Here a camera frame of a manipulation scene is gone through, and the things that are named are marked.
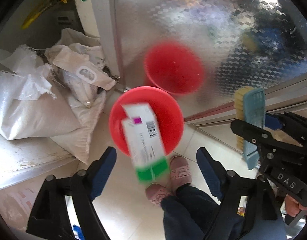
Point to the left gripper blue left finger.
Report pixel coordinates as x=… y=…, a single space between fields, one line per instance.
x=100 y=170

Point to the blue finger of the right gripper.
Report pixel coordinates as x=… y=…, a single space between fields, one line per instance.
x=272 y=122
x=247 y=131

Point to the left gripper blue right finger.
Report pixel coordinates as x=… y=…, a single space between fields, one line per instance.
x=212 y=171

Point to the teal scrub brush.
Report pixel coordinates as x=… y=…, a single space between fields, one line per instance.
x=250 y=107

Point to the green white medicine box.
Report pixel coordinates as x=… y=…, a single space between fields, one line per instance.
x=144 y=142

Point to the red trash bin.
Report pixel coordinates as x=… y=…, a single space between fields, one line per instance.
x=168 y=114

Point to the person right hand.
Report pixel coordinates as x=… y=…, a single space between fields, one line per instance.
x=292 y=207

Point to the pink left slipper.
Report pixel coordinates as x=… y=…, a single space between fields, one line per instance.
x=155 y=193

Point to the white woven sack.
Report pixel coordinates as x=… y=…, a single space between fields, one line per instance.
x=59 y=95

